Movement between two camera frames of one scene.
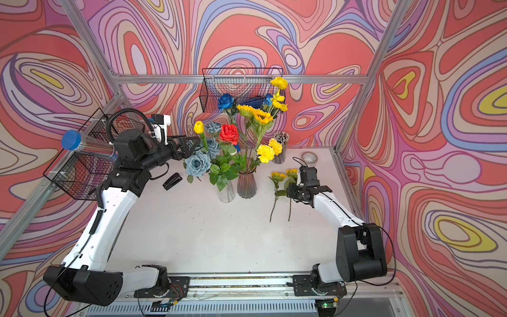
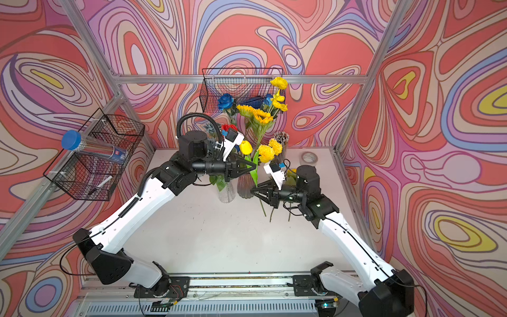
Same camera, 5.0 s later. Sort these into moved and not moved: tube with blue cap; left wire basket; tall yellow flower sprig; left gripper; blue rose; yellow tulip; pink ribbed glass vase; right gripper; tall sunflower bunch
Moved: left gripper; yellow tulip; right gripper
Not moved: left wire basket; blue rose; tall sunflower bunch; tube with blue cap; pink ribbed glass vase; tall yellow flower sprig
